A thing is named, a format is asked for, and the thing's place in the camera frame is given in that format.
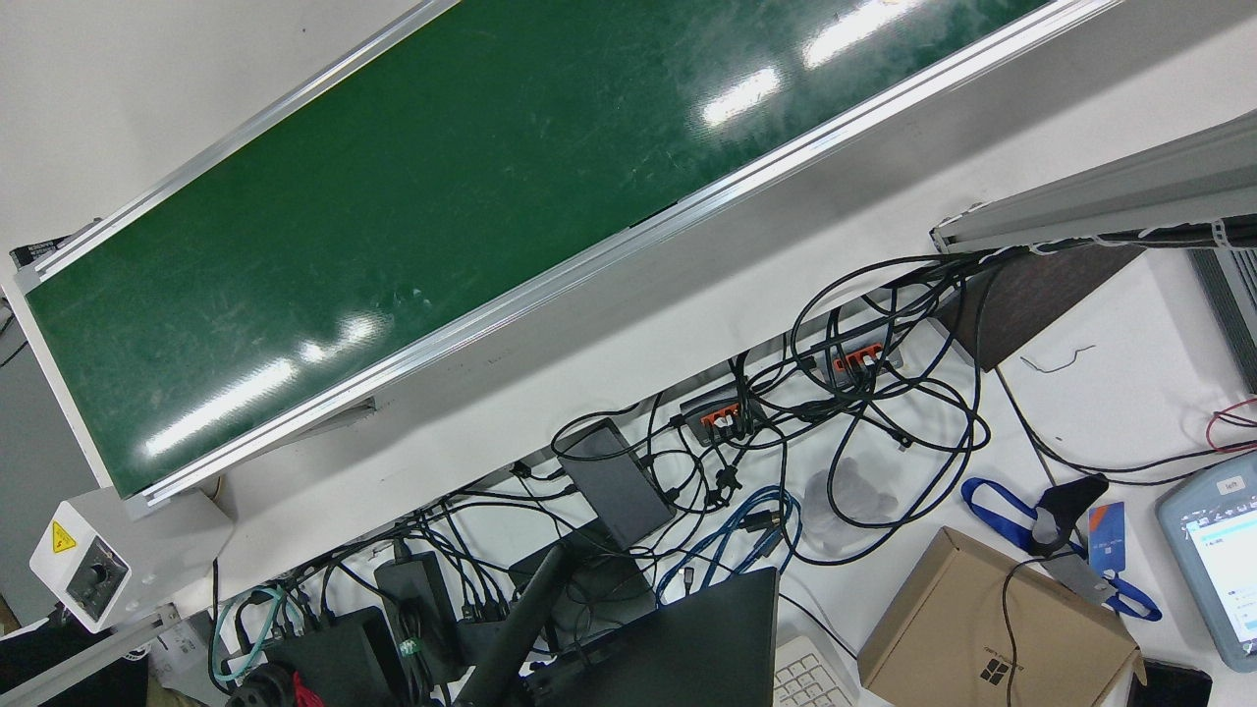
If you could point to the black hub orange ports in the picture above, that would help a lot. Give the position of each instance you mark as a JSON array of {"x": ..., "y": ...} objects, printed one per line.
[
  {"x": 722, "y": 417},
  {"x": 864, "y": 358}
]

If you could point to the grey docking station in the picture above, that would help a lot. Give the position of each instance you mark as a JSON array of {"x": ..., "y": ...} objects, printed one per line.
[{"x": 619, "y": 481}]

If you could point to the green conveyor belt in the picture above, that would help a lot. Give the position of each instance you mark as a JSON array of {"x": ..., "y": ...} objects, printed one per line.
[{"x": 442, "y": 216}]

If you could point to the black flat device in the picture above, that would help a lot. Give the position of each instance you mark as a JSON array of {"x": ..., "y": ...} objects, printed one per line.
[{"x": 609, "y": 589}]

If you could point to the clear plastic bag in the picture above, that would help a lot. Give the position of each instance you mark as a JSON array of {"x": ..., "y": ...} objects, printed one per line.
[{"x": 859, "y": 501}]

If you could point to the black laptop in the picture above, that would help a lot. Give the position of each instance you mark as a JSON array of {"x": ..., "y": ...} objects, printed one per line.
[{"x": 687, "y": 648}]

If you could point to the black power adapter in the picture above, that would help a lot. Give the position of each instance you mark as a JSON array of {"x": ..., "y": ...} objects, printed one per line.
[{"x": 417, "y": 589}]

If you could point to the white keyboard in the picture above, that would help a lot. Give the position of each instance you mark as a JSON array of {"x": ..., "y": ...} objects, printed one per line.
[{"x": 810, "y": 682}]

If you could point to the dark brown panel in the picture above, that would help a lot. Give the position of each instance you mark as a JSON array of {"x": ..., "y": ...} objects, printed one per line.
[{"x": 1031, "y": 295}]

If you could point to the black box device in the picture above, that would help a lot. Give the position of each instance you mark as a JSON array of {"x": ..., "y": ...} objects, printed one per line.
[{"x": 334, "y": 658}]

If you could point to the brown cardboard box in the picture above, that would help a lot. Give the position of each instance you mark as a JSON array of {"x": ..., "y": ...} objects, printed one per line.
[{"x": 962, "y": 638}]

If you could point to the black pouch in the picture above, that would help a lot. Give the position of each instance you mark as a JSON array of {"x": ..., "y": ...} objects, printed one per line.
[{"x": 1065, "y": 506}]

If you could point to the long aluminium profile beam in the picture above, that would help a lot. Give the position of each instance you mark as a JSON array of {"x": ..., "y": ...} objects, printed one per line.
[{"x": 1100, "y": 196}]

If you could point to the grey badge holder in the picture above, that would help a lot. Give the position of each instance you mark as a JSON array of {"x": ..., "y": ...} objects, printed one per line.
[{"x": 1080, "y": 579}]

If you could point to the blue card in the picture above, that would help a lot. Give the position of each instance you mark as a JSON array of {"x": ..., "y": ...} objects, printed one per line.
[{"x": 1107, "y": 535}]

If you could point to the white conveyor control box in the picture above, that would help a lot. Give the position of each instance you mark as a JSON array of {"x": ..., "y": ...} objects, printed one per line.
[{"x": 147, "y": 550}]

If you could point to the grey vented device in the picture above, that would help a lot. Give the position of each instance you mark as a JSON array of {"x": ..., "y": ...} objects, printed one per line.
[{"x": 1235, "y": 304}]

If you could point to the grey teach pendant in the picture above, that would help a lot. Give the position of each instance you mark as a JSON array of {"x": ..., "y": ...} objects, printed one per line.
[{"x": 1218, "y": 570}]

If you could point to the black phone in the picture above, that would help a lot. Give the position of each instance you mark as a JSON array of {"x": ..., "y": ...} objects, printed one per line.
[{"x": 1169, "y": 685}]

